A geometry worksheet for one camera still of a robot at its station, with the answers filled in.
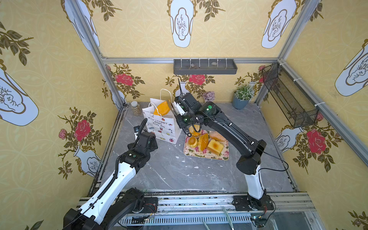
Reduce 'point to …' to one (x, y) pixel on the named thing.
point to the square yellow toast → (214, 147)
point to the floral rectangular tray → (197, 152)
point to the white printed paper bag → (162, 122)
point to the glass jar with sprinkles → (136, 108)
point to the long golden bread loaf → (164, 109)
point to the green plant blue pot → (242, 94)
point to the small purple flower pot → (209, 96)
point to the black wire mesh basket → (297, 109)
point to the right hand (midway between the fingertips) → (183, 117)
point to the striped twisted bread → (202, 141)
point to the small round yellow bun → (192, 142)
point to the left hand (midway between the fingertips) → (142, 141)
